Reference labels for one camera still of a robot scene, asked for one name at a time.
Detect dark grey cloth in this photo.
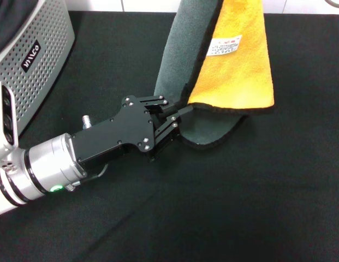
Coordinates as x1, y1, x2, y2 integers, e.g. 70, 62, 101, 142
0, 0, 41, 58

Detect grey left gripper cable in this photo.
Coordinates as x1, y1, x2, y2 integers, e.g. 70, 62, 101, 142
66, 115, 109, 192

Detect grey perforated storage box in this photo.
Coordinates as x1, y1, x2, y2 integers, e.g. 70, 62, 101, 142
0, 0, 76, 138

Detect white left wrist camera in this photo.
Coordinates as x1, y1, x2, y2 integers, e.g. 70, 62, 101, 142
0, 81, 20, 165

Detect grey and yellow towel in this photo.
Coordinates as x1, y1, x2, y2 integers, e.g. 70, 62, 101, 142
153, 0, 276, 151

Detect black tablecloth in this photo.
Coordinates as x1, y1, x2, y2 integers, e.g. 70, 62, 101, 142
0, 10, 339, 262

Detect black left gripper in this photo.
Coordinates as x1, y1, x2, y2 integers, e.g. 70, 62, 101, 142
69, 94, 194, 172

